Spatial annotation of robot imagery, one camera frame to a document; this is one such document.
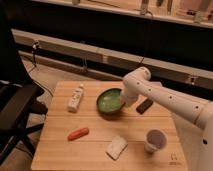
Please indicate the black chair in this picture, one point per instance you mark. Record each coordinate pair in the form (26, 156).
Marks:
(18, 95)

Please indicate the orange carrot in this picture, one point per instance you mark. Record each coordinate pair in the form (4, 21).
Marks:
(78, 133)

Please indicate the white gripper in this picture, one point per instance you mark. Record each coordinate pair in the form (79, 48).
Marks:
(128, 97)

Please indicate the black rectangular block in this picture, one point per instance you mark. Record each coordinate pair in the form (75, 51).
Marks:
(144, 106)

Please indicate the white paper cup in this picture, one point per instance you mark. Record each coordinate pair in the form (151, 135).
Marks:
(155, 140)

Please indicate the green ceramic bowl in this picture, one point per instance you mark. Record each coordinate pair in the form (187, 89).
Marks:
(108, 102)

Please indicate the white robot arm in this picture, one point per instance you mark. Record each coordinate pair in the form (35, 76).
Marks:
(196, 110)

